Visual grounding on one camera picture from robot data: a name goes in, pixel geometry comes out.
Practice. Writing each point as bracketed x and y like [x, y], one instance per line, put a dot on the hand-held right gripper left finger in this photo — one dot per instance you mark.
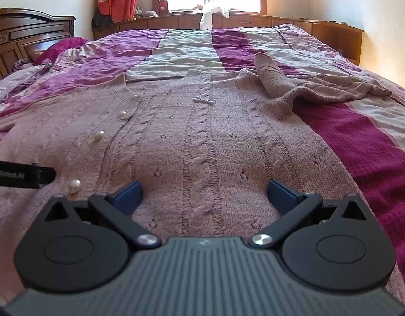
[129, 195]

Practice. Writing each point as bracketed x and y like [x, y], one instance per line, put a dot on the pink knitted cardigan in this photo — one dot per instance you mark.
[202, 144]

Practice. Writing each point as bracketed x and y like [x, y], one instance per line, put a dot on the small red box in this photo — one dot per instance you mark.
[163, 7]

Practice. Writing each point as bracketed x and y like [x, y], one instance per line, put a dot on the carved wooden headboard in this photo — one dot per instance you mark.
[15, 36]

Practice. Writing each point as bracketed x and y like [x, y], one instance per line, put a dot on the dark cloth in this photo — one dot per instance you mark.
[102, 21]

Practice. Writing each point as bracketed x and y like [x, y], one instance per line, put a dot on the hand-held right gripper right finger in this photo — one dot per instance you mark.
[281, 195]

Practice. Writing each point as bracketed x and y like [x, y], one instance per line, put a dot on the magenta pillow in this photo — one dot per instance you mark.
[62, 47]

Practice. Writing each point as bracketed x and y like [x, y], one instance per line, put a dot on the purple striped bedspread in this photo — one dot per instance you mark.
[189, 49]

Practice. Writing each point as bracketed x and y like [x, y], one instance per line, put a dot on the white cloth on ledge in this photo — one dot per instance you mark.
[209, 14]

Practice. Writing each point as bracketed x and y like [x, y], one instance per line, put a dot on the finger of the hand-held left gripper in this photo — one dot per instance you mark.
[28, 175]

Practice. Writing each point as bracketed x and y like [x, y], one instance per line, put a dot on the low wooden cabinet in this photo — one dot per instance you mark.
[337, 36]

